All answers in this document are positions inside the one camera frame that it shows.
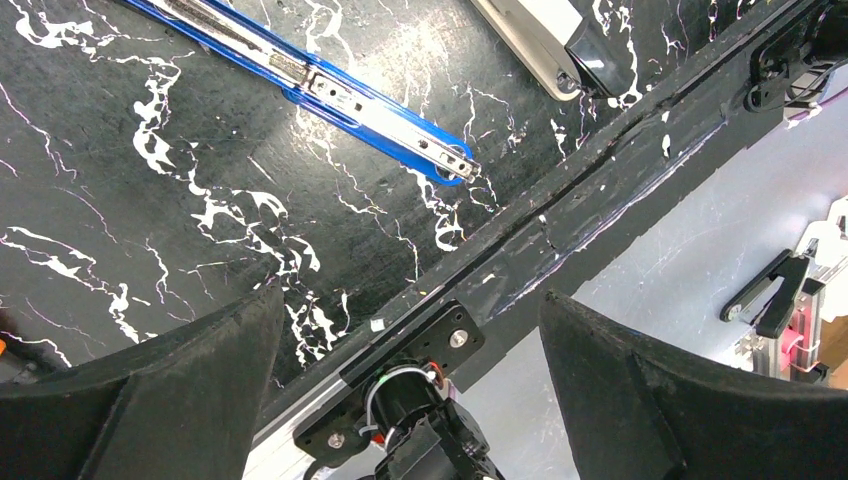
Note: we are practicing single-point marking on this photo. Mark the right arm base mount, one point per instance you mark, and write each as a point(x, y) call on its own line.
point(792, 66)

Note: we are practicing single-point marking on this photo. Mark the black marbled mat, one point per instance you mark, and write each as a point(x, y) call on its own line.
point(147, 181)

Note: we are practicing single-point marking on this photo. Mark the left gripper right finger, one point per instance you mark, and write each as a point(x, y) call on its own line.
point(635, 407)

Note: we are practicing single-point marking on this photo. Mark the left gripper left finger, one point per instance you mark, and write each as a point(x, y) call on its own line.
point(183, 405)

